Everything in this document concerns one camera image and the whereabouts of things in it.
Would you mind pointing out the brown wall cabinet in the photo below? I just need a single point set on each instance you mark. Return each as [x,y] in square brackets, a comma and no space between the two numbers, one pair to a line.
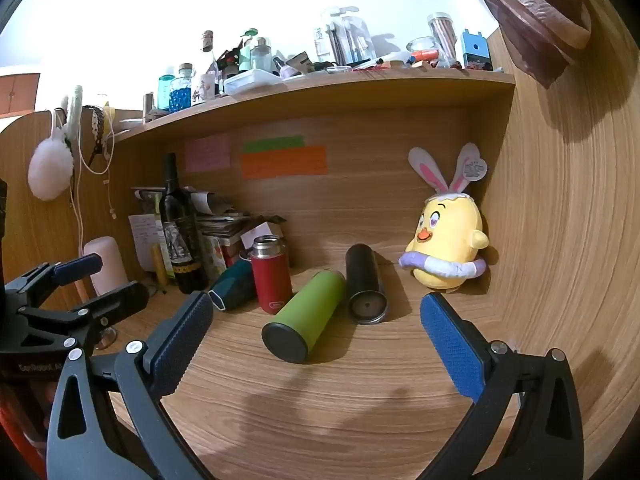
[17,92]

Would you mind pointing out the stack of books and papers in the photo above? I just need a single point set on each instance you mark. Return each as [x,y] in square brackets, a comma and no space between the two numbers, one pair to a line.
[220,225]

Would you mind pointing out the black thermos cup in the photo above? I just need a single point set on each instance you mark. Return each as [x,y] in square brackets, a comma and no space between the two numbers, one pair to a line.
[362,270]

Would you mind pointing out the white plastic tray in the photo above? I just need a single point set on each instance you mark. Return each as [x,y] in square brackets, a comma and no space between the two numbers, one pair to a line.
[252,81]

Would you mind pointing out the pink sticky note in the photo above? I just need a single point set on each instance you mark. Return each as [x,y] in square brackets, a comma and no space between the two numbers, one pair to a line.
[207,154]

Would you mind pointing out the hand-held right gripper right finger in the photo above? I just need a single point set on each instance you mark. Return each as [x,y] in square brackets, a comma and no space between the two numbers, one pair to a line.
[452,355]

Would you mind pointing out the clear labelled bottle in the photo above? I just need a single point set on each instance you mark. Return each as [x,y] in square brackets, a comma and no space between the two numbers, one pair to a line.
[210,55]

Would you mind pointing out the pale pink cylinder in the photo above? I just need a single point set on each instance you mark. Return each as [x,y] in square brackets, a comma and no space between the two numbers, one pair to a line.
[111,272]

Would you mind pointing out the white printed mug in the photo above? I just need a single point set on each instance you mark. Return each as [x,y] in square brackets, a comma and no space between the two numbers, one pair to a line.
[204,90]

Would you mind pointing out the clear plastic packaging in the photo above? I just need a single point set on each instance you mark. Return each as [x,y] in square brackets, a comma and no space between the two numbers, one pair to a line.
[347,37]

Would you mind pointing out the orange sticky note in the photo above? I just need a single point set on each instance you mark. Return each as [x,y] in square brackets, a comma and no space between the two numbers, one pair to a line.
[285,162]

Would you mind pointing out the white handwritten note sheet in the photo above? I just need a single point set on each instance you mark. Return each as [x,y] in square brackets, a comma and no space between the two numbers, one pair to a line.
[142,240]

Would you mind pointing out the clear glass bowl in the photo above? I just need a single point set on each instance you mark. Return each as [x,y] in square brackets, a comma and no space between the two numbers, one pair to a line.
[422,45]

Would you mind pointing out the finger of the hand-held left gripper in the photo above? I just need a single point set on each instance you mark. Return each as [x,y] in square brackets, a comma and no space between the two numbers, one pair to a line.
[120,300]
[77,266]

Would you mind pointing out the green thermos cup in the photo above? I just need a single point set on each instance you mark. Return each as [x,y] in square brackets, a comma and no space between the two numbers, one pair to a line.
[310,310]

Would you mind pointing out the white fluffy pompom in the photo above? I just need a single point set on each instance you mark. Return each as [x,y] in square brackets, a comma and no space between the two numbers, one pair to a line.
[50,165]

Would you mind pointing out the red thermos cup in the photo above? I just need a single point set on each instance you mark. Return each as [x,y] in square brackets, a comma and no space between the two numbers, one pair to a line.
[270,280]

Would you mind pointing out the dark teal thermos cup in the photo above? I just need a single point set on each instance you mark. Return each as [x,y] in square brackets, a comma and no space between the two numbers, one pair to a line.
[232,285]

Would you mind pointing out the brown plastic bag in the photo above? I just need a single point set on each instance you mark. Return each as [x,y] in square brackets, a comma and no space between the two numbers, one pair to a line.
[530,20]

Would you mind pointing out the blue box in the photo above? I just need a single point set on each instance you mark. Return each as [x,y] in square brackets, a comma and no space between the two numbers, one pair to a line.
[476,50]

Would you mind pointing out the teal glass bottle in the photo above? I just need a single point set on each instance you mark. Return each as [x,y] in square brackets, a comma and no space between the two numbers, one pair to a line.
[166,91]

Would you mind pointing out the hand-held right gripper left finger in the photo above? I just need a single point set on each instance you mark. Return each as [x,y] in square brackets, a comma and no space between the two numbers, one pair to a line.
[180,345]

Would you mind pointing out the yellow pen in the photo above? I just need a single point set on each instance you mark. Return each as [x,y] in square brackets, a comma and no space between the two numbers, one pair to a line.
[159,270]

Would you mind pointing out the green capped glass bottle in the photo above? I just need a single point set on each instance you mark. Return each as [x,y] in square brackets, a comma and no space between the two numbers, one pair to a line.
[257,52]

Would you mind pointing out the glass bottle with blue beads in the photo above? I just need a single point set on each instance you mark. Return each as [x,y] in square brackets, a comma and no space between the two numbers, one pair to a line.
[181,92]

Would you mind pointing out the green sticky note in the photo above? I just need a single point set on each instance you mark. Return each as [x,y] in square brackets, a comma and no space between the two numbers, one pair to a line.
[272,144]

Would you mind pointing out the brown headband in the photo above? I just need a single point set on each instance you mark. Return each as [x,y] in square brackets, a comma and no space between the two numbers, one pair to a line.
[98,125]

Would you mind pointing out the yellow chick plush toy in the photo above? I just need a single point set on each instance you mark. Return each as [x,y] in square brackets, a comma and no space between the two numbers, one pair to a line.
[445,240]

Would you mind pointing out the dark wine bottle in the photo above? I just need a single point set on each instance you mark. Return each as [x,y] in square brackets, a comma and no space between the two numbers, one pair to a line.
[180,220]

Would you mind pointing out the wooden shelf board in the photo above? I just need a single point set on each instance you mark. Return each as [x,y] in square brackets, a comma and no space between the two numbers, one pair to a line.
[350,91]

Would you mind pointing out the glass jar with sticks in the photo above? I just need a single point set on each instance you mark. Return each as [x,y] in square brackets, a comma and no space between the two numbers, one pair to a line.
[444,37]

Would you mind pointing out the white fluffy headband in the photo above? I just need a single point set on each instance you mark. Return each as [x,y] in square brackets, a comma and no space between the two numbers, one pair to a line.
[74,115]

